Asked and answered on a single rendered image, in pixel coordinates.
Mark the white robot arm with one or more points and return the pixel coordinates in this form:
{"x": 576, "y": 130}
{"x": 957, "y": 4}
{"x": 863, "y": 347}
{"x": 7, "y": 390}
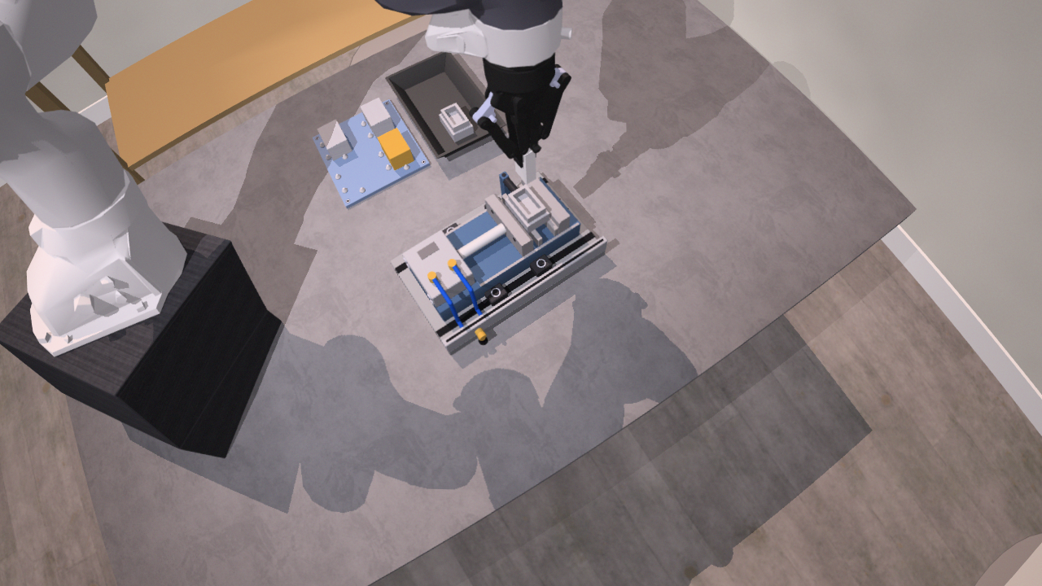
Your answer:
{"x": 105, "y": 261}

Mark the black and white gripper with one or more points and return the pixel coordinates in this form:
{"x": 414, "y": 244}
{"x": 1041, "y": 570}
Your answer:
{"x": 507, "y": 91}

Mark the orange-yellow block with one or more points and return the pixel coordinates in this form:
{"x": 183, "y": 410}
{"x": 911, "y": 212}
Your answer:
{"x": 396, "y": 149}

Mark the grey flat bar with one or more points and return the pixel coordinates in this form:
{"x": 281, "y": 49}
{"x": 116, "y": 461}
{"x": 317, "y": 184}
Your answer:
{"x": 534, "y": 234}
{"x": 549, "y": 224}

